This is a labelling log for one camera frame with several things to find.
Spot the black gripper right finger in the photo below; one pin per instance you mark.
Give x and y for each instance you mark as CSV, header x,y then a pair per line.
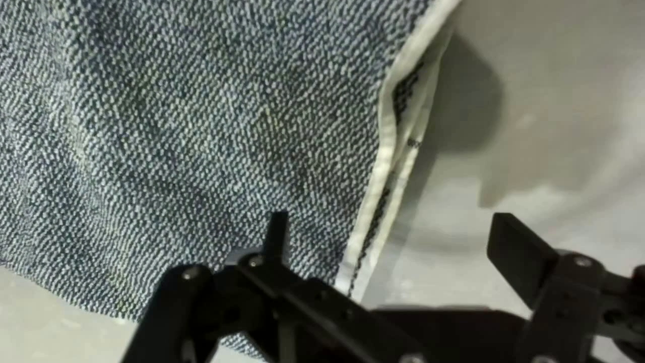
x,y
571,296

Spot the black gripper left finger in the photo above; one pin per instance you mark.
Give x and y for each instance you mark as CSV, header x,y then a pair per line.
x,y
303,303

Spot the blue-grey towel with white trim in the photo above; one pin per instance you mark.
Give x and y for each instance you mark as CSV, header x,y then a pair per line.
x,y
169,133

